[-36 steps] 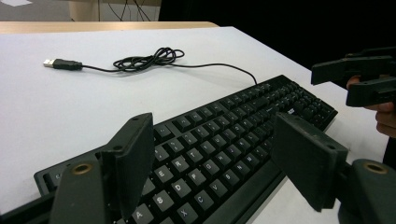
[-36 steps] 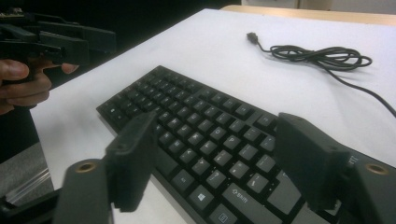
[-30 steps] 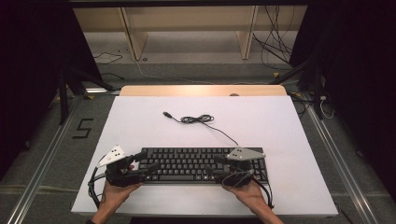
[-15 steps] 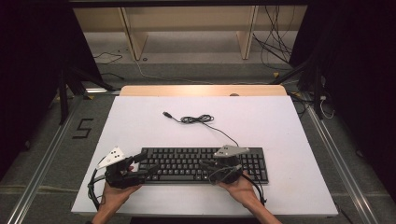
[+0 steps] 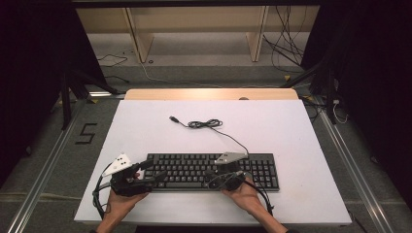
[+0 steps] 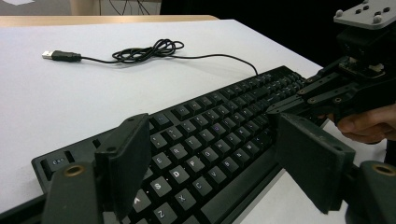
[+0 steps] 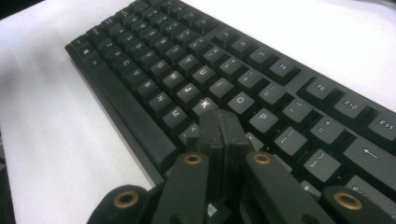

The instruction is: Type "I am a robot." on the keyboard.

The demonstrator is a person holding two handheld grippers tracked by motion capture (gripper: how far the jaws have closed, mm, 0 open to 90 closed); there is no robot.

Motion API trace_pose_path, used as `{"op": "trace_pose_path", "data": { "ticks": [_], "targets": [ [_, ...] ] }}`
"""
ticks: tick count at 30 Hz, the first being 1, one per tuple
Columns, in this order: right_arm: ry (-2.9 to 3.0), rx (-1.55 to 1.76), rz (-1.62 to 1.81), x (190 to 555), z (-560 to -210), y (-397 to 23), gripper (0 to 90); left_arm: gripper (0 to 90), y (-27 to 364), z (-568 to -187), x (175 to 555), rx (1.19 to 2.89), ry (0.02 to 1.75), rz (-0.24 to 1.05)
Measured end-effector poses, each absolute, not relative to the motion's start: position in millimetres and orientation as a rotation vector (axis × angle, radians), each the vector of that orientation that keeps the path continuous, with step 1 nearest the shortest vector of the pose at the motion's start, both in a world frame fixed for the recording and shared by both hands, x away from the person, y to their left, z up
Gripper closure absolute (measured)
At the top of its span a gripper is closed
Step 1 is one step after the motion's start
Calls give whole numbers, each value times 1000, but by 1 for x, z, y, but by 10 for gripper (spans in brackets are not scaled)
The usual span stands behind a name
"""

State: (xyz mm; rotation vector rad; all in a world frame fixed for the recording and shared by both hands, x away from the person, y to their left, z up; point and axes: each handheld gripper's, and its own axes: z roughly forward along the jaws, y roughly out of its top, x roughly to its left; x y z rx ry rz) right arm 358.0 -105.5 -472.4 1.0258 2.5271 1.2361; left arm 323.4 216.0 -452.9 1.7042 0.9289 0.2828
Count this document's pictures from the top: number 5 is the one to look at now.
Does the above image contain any aluminium floor rail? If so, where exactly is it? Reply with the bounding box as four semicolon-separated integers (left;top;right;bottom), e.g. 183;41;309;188
311;96;395;233
6;99;89;233

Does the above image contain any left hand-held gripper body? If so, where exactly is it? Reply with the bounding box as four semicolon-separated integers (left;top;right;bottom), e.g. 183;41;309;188
101;152;155;198

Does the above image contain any person's right hand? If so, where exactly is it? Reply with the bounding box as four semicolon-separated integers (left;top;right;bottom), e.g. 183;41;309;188
221;171;264;216

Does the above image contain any black metal stand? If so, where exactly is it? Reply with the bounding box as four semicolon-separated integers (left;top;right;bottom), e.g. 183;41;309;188
279;57;338;126
58;68;121;131

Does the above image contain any white looped cable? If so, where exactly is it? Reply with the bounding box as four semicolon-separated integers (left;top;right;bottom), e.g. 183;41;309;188
331;99;350;125

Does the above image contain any hand-held gripper cable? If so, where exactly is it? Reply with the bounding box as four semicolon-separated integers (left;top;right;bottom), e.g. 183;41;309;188
213;171;275;216
91;162;115;221

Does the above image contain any white board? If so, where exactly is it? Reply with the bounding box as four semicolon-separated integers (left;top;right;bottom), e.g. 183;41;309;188
73;99;353;226

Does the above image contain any person's left hand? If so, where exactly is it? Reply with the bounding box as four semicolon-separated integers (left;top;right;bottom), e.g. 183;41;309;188
106;173;151;225

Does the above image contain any left hand-held gripper cable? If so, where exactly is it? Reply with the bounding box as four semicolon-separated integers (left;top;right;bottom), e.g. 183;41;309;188
91;162;115;221

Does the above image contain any right hand-held gripper cable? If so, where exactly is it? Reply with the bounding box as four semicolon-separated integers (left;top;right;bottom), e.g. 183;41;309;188
213;171;275;216

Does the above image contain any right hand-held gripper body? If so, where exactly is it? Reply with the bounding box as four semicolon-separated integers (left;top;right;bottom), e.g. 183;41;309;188
207;151;250;192

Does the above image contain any black floor cable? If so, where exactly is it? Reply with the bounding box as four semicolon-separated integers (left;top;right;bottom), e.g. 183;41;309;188
96;53;129;69

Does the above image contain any black curtain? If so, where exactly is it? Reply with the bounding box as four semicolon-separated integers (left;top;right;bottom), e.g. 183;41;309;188
0;0;109;189
300;0;412;212

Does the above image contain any black keyboard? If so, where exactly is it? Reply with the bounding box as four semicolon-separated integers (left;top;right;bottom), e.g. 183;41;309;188
142;152;281;193

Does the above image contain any beige wooden furniture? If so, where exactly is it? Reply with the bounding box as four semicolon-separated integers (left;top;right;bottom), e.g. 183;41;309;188
76;5;322;64

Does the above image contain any black keyboard cable with plug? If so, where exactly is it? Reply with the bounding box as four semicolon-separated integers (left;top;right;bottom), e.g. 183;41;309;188
168;115;251;155

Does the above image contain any bundle of black cables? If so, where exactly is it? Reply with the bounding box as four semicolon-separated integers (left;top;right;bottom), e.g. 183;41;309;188
261;5;306;75

